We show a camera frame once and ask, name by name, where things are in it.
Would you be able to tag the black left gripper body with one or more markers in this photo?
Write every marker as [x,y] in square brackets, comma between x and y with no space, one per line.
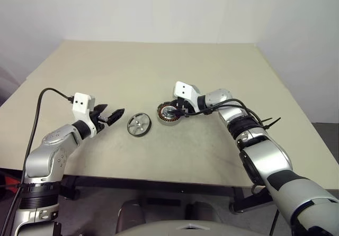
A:
[96,121]

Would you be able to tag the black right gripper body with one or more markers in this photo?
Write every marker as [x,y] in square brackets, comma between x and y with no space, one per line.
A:
[187,106]

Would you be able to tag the silver motor stator housing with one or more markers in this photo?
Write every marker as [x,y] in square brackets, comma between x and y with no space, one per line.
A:
[167,117]

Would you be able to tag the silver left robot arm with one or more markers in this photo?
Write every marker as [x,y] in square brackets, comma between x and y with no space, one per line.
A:
[45,156]

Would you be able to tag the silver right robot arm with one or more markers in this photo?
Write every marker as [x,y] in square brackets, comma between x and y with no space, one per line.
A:
[267,154]

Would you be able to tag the black zip tie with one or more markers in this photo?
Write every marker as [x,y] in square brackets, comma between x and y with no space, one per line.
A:
[272,121]

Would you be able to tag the dark grey rounded shape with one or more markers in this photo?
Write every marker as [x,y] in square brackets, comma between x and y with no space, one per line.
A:
[131,214]

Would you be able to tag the red and black object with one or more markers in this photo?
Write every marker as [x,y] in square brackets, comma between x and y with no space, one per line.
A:
[6,183]

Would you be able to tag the grey robot torso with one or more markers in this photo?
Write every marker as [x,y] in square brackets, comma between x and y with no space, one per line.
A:
[172,229]

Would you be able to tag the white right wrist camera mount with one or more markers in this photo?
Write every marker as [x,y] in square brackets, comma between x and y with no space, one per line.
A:
[185,88]

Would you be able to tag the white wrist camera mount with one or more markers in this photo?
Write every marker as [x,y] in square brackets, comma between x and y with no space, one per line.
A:
[185,88]
[80,105]

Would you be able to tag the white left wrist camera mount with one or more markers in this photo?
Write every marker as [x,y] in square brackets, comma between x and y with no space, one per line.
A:
[80,105]

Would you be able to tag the black table frame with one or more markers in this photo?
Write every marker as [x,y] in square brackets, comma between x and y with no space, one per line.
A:
[159,187]

